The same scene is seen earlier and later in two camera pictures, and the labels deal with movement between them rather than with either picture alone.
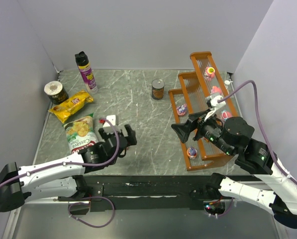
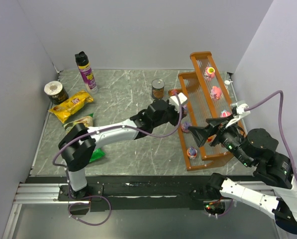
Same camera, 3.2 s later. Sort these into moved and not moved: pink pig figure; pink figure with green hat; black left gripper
Moved: black left gripper
Not moved: pink pig figure; pink figure with green hat
